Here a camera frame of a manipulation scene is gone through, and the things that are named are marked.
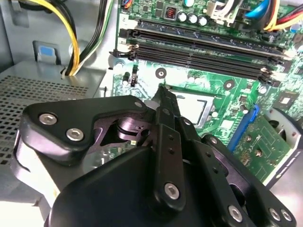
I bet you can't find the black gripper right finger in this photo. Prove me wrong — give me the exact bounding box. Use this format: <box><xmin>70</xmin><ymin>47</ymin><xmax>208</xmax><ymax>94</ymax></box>
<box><xmin>167</xmin><ymin>91</ymin><xmax>298</xmax><ymax>227</ymax></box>

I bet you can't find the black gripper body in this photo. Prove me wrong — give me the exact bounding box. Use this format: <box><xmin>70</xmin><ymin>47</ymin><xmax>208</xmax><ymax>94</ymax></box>
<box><xmin>48</xmin><ymin>146</ymin><xmax>229</xmax><ymax>227</ymax></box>

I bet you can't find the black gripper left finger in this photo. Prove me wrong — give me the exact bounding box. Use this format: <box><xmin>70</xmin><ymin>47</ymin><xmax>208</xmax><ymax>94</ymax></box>
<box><xmin>18</xmin><ymin>86</ymin><xmax>188</xmax><ymax>213</ymax></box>

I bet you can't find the metal socket cover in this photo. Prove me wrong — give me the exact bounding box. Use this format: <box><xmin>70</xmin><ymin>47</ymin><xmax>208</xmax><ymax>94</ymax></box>
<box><xmin>165</xmin><ymin>86</ymin><xmax>228</xmax><ymax>130</ymax></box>

